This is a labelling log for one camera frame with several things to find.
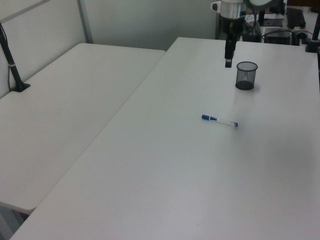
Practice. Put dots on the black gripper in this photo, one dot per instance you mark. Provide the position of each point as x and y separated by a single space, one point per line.
225 25

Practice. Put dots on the blue and white marker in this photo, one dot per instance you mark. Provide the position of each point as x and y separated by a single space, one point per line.
220 121

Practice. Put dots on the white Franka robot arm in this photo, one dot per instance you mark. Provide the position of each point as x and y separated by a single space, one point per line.
228 10

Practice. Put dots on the black mesh pen cup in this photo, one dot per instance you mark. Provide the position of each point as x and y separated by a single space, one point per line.
246 80

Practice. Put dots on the black box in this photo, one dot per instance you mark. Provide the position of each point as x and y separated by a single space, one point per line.
277 36

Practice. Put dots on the white side table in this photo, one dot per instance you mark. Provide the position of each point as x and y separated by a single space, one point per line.
62 112

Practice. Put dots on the black clamp camera stand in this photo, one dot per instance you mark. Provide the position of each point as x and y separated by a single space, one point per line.
313 41

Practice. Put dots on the grey corner partition post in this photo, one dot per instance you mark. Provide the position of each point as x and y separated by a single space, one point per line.
85 22

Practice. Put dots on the black camera stand pole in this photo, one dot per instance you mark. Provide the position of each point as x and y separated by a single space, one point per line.
11 65

